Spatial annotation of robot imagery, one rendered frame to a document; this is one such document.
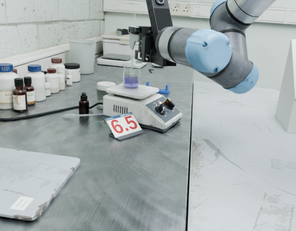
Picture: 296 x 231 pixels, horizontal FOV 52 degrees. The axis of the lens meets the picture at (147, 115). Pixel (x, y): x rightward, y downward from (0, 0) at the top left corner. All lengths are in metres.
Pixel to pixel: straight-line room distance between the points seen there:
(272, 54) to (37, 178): 2.00
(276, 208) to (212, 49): 0.30
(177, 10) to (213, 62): 1.67
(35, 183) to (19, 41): 0.82
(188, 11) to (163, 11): 1.48
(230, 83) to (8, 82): 0.63
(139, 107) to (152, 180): 0.28
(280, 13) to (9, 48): 1.70
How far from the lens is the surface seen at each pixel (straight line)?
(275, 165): 0.74
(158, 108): 0.83
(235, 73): 0.64
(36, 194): 0.55
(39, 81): 1.05
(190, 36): 0.58
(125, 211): 0.51
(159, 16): 0.72
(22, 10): 1.33
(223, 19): 0.71
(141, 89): 0.90
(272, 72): 2.38
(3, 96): 0.99
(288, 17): 2.30
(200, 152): 0.73
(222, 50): 0.58
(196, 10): 2.23
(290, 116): 0.95
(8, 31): 1.25
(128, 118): 0.82
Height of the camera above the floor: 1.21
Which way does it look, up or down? 19 degrees down
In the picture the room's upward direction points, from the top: 4 degrees clockwise
